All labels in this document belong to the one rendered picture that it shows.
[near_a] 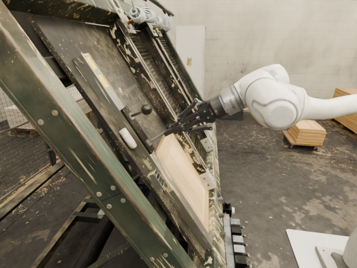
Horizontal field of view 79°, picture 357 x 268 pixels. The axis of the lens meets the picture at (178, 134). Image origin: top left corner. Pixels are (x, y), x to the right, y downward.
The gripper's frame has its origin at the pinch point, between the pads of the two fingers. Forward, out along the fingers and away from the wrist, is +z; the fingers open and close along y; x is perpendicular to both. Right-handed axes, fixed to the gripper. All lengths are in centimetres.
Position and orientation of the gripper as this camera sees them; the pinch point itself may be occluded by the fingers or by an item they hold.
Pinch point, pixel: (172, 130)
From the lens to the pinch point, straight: 80.3
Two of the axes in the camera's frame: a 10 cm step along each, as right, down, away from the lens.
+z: -8.6, 4.2, 3.0
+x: 1.3, -3.9, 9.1
